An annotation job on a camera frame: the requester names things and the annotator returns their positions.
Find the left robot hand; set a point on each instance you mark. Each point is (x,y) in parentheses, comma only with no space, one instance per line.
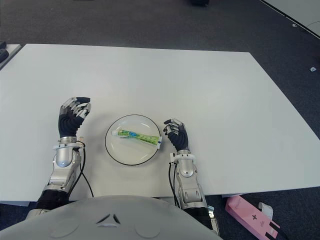
(68,122)

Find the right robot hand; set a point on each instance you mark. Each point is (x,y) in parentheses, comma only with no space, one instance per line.
(178,137)

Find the green toothpaste tube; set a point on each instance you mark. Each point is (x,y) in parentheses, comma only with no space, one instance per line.
(140,137)

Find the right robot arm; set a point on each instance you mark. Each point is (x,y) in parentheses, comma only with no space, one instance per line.
(186,170)

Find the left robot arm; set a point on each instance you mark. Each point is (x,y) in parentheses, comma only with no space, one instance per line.
(62,160)

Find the white plate with black rim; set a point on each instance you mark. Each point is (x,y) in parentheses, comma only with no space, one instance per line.
(125,152)

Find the white side table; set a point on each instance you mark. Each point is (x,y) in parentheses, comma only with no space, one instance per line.
(13,49)

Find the black controller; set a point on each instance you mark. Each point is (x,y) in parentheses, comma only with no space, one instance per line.
(2,44)
(3,55)

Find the pink cardboard box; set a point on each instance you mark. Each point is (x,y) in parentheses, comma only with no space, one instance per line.
(245,211)

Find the grey robot torso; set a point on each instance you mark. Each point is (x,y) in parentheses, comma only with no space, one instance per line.
(112,212)

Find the small white floor scrap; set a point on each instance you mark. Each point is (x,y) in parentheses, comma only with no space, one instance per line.
(312,69)
(294,25)

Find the white background table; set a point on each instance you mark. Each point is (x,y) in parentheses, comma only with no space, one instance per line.
(295,10)

